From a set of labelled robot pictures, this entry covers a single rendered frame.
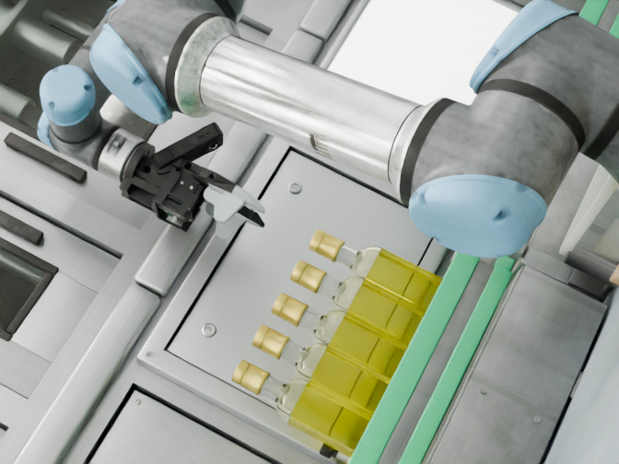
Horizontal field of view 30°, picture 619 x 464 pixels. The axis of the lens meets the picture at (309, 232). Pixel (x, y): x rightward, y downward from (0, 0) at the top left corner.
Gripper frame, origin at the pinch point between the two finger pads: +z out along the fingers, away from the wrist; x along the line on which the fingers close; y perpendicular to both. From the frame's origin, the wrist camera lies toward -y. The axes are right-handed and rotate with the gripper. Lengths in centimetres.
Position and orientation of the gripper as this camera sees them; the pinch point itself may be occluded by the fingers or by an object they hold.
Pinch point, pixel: (259, 211)
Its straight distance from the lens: 171.9
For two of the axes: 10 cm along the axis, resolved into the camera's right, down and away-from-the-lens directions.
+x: 0.4, -3.5, -9.4
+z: 8.8, 4.5, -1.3
